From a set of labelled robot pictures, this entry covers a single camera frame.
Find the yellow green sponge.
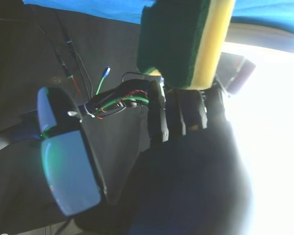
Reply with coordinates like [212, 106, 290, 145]
[136, 0, 236, 91]

